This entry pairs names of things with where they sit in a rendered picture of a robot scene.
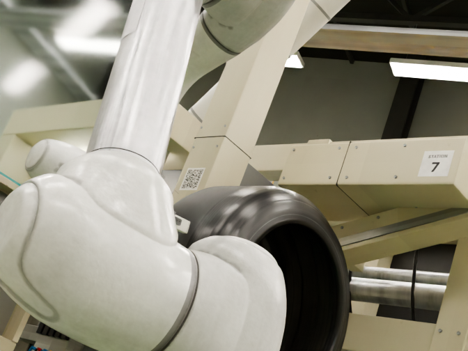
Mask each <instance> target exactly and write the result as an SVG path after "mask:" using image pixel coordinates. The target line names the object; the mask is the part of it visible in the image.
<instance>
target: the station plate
mask: <svg viewBox="0 0 468 351"><path fill-rule="evenodd" d="M453 154H454V150H439V151H425V152H424V155H423V159H422V163H421V166H420V169H419V174H418V176H448V174H449V169H450V166H451V162H452V159H453Z"/></svg>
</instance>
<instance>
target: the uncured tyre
mask: <svg viewBox="0 0 468 351"><path fill-rule="evenodd" d="M173 210H174V211H175V212H176V215H178V216H179V217H182V218H183V219H186V220H187V221H190V225H189V229H188V232H187V233H181V232H179V231H178V241H177V243H179V244H181V245H182V246H184V247H185V248H187V249H188V248H189V247H190V246H191V245H192V244H193V243H195V242H197V241H199V240H202V239H203V238H206V237H210V236H234V237H240V238H242V239H246V240H248V241H251V242H253V243H255V244H257V245H259V246H260V247H262V248H264V249H265V250H266V251H268V252H269V253H270V254H271V255H272V256H273V257H274V259H275V260H276V262H277V264H278V266H279V267H280V268H281V271H282V272H283V277H284V281H285V286H286V323H285V328H284V332H283V338H282V342H281V347H280V350H279V351H341V349H342V347H343V342H344V340H345V334H346V331H347V327H348V318H349V312H350V282H349V276H348V268H347V264H346V261H345V256H344V253H343V250H342V248H341V245H340V242H339V241H338V238H337V236H336V234H335V232H334V231H333V229H332V228H331V226H330V225H329V222H328V221H327V220H326V218H325V216H324V215H323V213H321V211H320V210H319V209H318V208H317V207H316V206H315V205H314V204H313V203H312V202H310V200H308V199H307V198H305V197H304V196H302V195H300V194H298V193H296V192H292V191H290V190H288V189H284V188H282V187H275V186H216V187H208V188H205V189H202V190H199V191H197V192H194V193H193V194H190V195H188V196H186V197H184V198H182V199H180V200H179V201H178V202H176V203H175V204H174V205H173Z"/></svg>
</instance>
